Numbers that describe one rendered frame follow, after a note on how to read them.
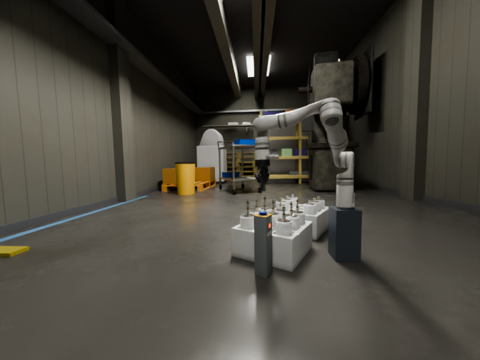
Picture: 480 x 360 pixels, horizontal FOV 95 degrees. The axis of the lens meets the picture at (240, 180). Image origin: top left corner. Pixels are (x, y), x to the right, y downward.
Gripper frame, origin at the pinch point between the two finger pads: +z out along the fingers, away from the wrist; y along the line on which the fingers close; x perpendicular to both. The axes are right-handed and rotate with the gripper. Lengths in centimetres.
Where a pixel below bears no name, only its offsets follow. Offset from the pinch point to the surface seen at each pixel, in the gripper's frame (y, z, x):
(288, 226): -13.2, 22.5, 8.4
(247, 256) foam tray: -7.4, 42.5, -15.2
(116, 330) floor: 64, 43, -26
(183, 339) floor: 54, 44, -3
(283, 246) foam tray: -7.9, 32.4, 7.5
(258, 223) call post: 4.7, 17.6, -0.7
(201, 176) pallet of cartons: -286, 28, -311
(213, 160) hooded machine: -371, -9, -343
